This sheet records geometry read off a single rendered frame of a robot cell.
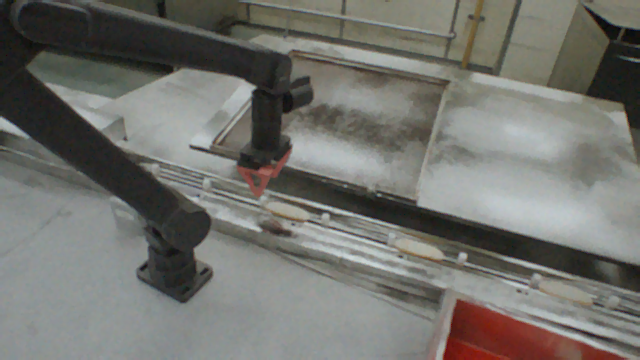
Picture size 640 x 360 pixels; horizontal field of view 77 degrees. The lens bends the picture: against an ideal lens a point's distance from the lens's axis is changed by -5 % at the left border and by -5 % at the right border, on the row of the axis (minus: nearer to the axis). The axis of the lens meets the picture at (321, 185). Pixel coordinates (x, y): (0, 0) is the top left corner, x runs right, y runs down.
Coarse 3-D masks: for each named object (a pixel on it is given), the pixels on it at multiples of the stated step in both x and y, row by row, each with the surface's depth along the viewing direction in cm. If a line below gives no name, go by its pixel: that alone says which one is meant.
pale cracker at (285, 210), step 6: (270, 204) 90; (276, 204) 90; (282, 204) 90; (288, 204) 91; (270, 210) 89; (276, 210) 89; (282, 210) 89; (288, 210) 89; (294, 210) 89; (300, 210) 89; (282, 216) 88; (288, 216) 88; (294, 216) 88; (300, 216) 88; (306, 216) 88
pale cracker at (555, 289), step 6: (540, 282) 77; (546, 282) 77; (552, 282) 77; (540, 288) 76; (546, 288) 76; (552, 288) 76; (558, 288) 76; (564, 288) 76; (570, 288) 76; (552, 294) 75; (558, 294) 75; (564, 294) 75; (570, 294) 75; (576, 294) 75; (582, 294) 75; (570, 300) 74; (576, 300) 74; (582, 300) 74; (588, 300) 74
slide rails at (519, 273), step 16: (160, 176) 97; (176, 176) 97; (192, 176) 98; (208, 192) 93; (240, 192) 94; (256, 208) 90; (304, 208) 91; (320, 224) 87; (336, 224) 88; (352, 224) 88; (368, 240) 84; (416, 240) 85; (448, 256) 82; (480, 272) 79; (512, 272) 80; (528, 272) 80; (528, 288) 77; (576, 288) 77; (592, 304) 74; (624, 304) 75
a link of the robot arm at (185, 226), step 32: (0, 0) 37; (0, 32) 38; (0, 64) 39; (0, 96) 40; (32, 96) 43; (32, 128) 45; (64, 128) 48; (96, 128) 52; (64, 160) 51; (96, 160) 53; (128, 160) 57; (128, 192) 59; (160, 192) 63; (160, 224) 65; (192, 224) 68
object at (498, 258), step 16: (144, 160) 101; (160, 160) 100; (208, 176) 97; (224, 176) 96; (272, 192) 93; (320, 208) 90; (368, 224) 88; (384, 224) 87; (432, 240) 84; (480, 256) 82; (496, 256) 81; (544, 272) 79; (560, 272) 79; (592, 288) 77; (608, 288) 76
